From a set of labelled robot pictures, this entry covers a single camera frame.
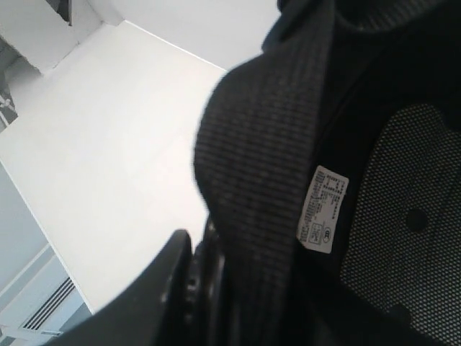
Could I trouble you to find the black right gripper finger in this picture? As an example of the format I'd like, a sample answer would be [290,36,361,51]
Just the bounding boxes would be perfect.
[48,230,192,346]

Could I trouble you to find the black helmet with tinted visor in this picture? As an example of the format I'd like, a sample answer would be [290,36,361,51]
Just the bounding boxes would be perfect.
[184,1,460,345]

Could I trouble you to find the white ceiling air vent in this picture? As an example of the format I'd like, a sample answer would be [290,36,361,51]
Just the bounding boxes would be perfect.
[22,278,75,331]

